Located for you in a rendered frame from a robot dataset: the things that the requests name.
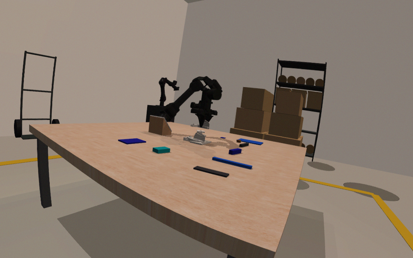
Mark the teal rectangular block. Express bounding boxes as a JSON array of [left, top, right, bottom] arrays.
[[152, 146, 170, 154]]

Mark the long blue bar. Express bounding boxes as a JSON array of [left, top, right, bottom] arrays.
[[212, 157, 252, 169]]

